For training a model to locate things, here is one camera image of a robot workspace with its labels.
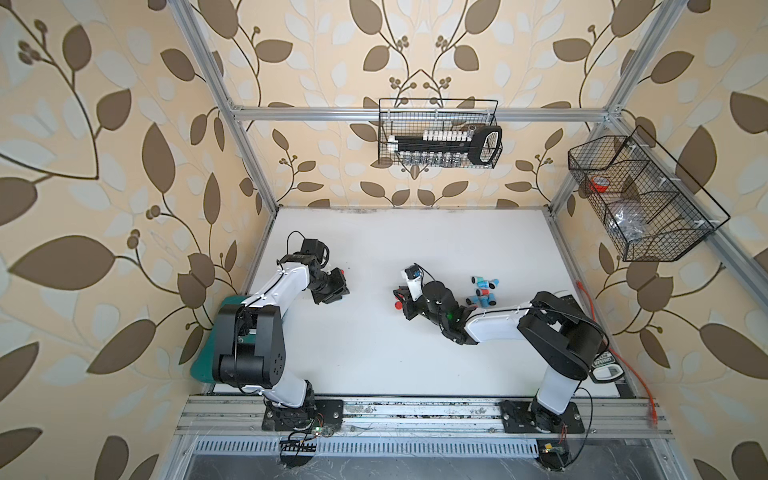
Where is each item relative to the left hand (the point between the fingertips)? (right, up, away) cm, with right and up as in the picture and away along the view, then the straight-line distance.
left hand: (342, 287), depth 89 cm
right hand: (+17, -1, +1) cm, 17 cm away
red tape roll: (+72, +30, -9) cm, 78 cm away
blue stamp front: (+45, -6, +4) cm, 46 cm away
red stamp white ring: (+44, -3, +7) cm, 45 cm away
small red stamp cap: (-3, +3, +16) cm, 16 cm away
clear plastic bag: (+73, +19, -19) cm, 77 cm away
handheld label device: (+75, -21, -7) cm, 78 cm away
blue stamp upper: (+44, +1, +10) cm, 45 cm away
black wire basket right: (+80, +22, -17) cm, 84 cm away
